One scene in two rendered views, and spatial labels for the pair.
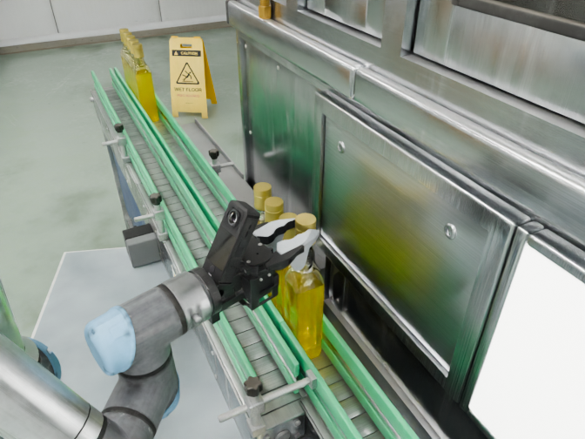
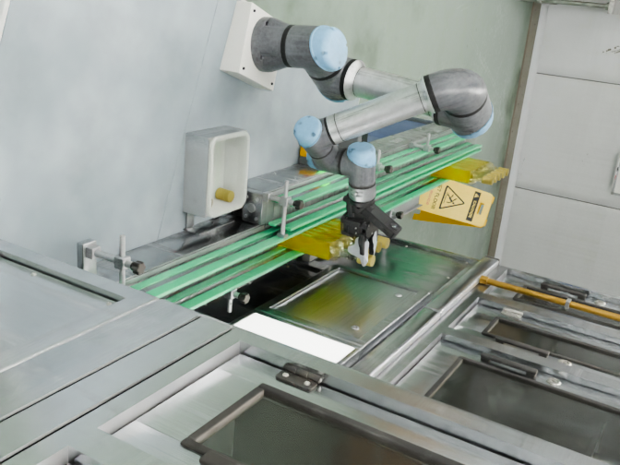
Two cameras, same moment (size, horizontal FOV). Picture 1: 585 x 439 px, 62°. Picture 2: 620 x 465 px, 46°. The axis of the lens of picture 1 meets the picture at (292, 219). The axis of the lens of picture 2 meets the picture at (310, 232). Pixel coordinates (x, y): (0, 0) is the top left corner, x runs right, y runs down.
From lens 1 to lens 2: 1.38 m
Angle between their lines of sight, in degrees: 9
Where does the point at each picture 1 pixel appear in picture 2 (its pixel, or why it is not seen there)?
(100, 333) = (371, 154)
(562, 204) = (373, 361)
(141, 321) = (367, 172)
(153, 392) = (329, 162)
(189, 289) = (370, 195)
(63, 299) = not seen: hidden behind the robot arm
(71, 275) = not seen: hidden behind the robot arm
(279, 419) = (263, 209)
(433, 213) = (363, 323)
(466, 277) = (331, 327)
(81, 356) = (307, 89)
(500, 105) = (412, 357)
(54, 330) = not seen: hidden behind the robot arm
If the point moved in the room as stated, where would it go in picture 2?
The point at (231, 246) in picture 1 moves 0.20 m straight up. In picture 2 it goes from (381, 220) to (450, 239)
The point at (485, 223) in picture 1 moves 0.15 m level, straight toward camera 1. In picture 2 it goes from (363, 338) to (351, 307)
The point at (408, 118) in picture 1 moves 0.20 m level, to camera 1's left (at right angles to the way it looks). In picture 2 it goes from (411, 326) to (433, 257)
